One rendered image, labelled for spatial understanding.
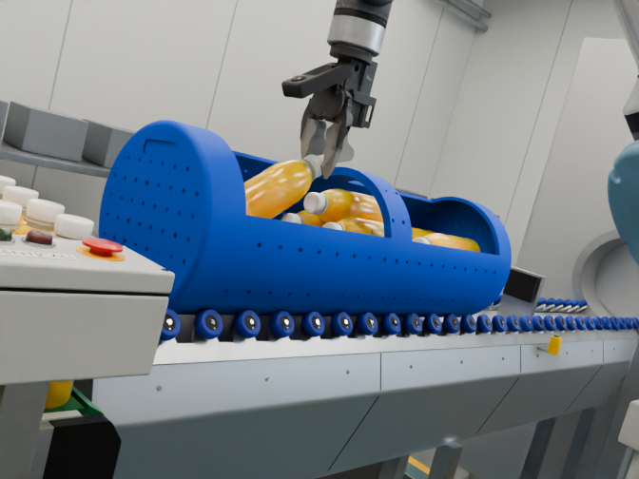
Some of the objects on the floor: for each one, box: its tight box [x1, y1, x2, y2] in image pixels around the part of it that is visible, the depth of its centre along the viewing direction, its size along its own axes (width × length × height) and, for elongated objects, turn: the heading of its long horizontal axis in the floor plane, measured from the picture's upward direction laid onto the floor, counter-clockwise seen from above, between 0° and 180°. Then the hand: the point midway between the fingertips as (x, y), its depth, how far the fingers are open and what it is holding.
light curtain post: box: [592, 339, 639, 479], centre depth 181 cm, size 6×6×170 cm
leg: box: [520, 416, 557, 479], centre depth 254 cm, size 6×6×63 cm
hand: (314, 167), depth 110 cm, fingers closed on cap, 4 cm apart
